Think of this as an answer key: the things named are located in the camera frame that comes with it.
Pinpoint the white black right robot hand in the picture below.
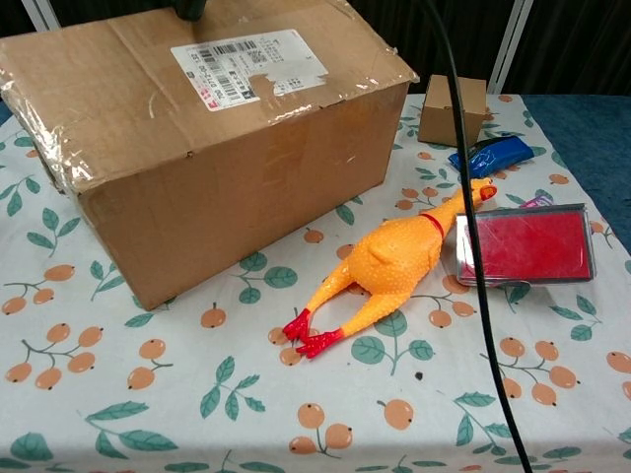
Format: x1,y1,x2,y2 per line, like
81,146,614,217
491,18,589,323
165,0,211,24

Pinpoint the black pleated partition panel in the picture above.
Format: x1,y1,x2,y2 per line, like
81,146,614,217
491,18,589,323
56,0,169,22
344,0,517,96
0,0,38,43
502,0,631,98

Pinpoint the small brown cardboard box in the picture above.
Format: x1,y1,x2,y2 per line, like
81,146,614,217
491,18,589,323
417,74,489,148

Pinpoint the yellow rubber chicken toy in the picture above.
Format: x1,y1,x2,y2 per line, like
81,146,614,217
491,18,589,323
282,176,498,360

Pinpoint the blue foil snack packet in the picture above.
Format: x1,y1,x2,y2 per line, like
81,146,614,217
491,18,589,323
447,136,535,179

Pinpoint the white fruit print tablecloth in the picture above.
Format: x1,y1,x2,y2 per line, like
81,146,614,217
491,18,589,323
0,93,631,473

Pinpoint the red ink pad metal tin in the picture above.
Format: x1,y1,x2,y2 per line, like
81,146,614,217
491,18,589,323
454,201,598,288

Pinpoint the white partition frame post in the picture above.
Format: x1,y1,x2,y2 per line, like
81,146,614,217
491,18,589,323
22,0,64,29
490,0,535,96

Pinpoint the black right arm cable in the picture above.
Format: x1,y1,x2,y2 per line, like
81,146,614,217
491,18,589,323
426,0,536,473

